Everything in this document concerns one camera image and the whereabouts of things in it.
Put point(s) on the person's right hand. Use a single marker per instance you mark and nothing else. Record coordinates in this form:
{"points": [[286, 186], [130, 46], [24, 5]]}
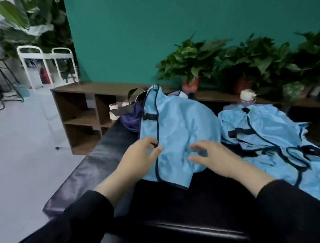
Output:
{"points": [[217, 157]]}

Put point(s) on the person's left hand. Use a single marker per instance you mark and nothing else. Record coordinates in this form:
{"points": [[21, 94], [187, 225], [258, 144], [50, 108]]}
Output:
{"points": [[137, 162]]}

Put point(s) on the navy blue bag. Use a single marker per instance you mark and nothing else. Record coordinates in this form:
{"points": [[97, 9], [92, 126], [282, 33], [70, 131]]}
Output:
{"points": [[132, 120]]}

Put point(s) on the clear bottle silver cap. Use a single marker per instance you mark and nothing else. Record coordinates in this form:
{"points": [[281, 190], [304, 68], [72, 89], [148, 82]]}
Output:
{"points": [[248, 95]]}

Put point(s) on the person's left forearm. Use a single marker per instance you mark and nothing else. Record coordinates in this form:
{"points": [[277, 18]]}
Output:
{"points": [[75, 215]]}

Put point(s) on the person's right forearm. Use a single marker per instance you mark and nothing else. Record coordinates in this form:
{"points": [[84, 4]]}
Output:
{"points": [[285, 205]]}

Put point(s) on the black leather bench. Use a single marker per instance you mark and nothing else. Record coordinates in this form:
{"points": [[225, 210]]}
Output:
{"points": [[90, 175]]}

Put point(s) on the small white-lidded jar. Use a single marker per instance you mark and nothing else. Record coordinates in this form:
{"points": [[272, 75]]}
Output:
{"points": [[113, 111]]}

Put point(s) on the wooden shelf cabinet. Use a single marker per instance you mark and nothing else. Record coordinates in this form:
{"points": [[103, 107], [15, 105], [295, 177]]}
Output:
{"points": [[80, 117]]}

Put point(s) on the green plant in red pot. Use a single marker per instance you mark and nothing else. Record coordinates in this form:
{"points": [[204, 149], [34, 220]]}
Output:
{"points": [[192, 60], [255, 60]]}

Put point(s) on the red bottle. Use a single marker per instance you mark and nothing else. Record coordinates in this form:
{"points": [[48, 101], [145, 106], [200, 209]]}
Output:
{"points": [[45, 76]]}

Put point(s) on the teal bucket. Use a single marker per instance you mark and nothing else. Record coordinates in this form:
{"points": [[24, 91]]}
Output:
{"points": [[22, 91]]}

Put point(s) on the white wheeled cart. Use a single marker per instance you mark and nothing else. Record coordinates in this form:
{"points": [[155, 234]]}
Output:
{"points": [[37, 54]]}

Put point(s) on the wooden top black stool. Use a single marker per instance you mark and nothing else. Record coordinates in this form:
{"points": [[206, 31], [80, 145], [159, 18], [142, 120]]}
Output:
{"points": [[7, 85]]}

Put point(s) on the white metal rack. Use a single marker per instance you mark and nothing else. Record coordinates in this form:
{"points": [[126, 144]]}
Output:
{"points": [[35, 20]]}

